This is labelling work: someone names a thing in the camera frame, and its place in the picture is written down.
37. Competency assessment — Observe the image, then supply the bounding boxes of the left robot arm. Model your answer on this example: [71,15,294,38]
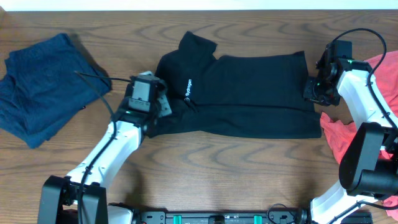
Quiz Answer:
[37,76,167,223]

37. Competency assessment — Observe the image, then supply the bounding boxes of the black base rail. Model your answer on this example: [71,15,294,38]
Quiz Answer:
[133,203,374,224]

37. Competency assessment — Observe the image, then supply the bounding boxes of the folded navy blue garment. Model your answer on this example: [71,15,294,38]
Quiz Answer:
[1,34,111,148]

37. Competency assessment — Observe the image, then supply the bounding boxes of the red t-shirt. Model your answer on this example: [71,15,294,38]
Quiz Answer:
[310,51,397,223]

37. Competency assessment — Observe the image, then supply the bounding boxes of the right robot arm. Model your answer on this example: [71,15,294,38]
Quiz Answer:
[305,57,397,223]

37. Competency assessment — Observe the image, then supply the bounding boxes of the black t-shirt with logo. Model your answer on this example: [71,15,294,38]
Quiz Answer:
[149,32,322,139]

